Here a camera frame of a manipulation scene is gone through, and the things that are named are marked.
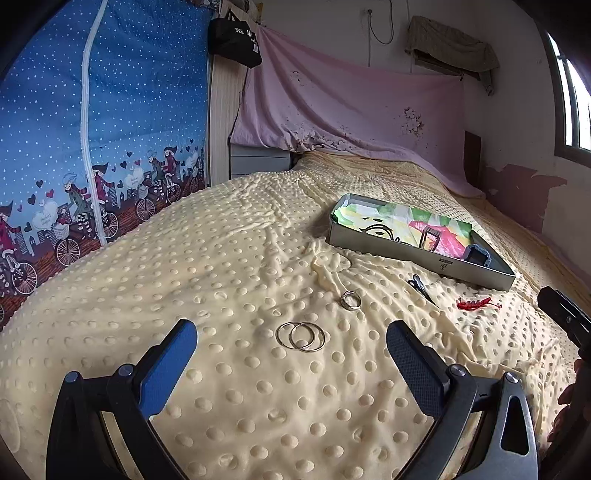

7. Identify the grey tin box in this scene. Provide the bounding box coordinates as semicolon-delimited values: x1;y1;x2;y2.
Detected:
328;193;516;292

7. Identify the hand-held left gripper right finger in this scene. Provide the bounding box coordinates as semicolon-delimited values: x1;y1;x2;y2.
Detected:
385;320;539;480

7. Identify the beige wooden cabinet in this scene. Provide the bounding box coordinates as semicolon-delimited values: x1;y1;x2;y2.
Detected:
205;55;247;186

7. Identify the brown draped cloth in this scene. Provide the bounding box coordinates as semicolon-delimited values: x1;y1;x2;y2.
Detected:
405;15;501;97

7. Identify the black power cable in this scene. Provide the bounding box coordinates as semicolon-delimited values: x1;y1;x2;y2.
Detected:
367;0;394;68

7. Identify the white wall shelf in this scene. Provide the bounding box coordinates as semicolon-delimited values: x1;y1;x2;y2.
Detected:
412;48;464;75

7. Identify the barred window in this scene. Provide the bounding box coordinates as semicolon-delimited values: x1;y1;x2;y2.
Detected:
538;18;591;162

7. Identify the colourful printed paper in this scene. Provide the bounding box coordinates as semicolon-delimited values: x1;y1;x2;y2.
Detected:
333;196;475;260

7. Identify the black tote bag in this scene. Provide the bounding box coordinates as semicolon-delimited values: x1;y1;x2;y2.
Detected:
208;9;263;69

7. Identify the blue printed wardrobe cover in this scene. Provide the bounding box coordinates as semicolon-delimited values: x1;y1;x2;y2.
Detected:
0;0;214;330

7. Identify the large silver hoop ring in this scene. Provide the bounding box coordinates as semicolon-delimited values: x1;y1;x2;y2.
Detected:
276;322;310;349
290;323;327;352

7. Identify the red hair clip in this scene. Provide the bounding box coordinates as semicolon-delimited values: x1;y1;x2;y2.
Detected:
456;296;506;311

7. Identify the yellow dotted blanket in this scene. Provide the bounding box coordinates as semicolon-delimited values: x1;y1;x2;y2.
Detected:
0;152;591;480

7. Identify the dark wooden board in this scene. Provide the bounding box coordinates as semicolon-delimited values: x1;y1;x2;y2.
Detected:
464;130;482;188

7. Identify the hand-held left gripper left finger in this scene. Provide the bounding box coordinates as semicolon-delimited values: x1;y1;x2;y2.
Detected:
46;318;199;480

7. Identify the grey nightstand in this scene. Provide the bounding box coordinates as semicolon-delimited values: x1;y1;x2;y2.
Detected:
229;143;296;180

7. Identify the pink hanging sheet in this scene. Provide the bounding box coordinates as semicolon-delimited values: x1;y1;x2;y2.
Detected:
230;25;485;199

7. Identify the person's right hand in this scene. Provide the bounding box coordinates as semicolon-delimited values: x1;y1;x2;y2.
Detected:
547;357;591;445

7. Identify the black hair clip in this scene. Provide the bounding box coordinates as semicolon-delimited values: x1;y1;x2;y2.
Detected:
407;274;437;305

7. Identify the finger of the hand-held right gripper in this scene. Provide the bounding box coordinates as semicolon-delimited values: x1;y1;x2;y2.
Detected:
537;286;591;358

